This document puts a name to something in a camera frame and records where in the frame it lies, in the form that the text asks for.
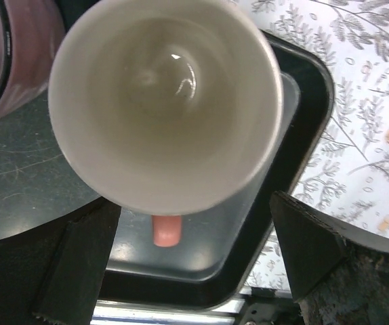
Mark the black plastic tray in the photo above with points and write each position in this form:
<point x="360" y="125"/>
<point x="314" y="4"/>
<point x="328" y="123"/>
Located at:
<point x="218" y="246"/>

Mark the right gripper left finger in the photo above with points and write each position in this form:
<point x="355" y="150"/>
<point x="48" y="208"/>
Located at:
<point x="52" y="274"/>

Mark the purple ceramic mug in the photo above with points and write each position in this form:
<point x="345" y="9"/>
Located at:
<point x="30" y="35"/>

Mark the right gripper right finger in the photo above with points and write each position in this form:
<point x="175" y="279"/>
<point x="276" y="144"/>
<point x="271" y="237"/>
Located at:
<point x="338" y="273"/>

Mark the pink ceramic mug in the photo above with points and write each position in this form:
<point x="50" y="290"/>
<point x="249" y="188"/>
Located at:
<point x="166" y="107"/>

